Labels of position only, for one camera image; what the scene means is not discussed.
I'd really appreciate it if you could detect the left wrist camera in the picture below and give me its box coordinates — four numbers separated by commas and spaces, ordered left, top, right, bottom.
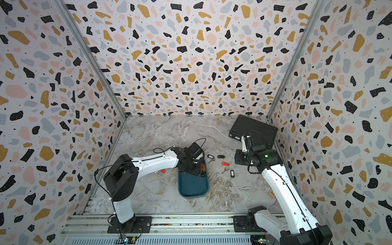
186, 142, 204, 159

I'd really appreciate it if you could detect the teal plastic storage box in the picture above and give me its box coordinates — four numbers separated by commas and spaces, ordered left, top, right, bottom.
178, 157, 209, 199

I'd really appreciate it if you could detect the white black tag key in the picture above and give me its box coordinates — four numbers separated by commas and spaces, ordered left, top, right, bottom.
207, 154, 215, 162

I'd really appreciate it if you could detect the black hard case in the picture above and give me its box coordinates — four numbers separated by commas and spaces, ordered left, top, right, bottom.
229, 115, 278, 149

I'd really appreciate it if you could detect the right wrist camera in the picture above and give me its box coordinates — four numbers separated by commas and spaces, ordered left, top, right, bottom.
241, 135, 250, 153

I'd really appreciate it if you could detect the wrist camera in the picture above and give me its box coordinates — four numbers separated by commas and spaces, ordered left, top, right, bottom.
241, 135, 250, 153
186, 142, 204, 159

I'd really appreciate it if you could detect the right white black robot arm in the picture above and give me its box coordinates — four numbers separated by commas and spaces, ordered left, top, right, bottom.
235, 146, 332, 245

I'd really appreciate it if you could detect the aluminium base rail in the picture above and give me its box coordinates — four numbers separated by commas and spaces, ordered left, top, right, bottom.
60, 213, 279, 245

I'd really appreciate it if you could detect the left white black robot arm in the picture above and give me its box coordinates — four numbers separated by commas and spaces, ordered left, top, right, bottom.
103, 143, 209, 235

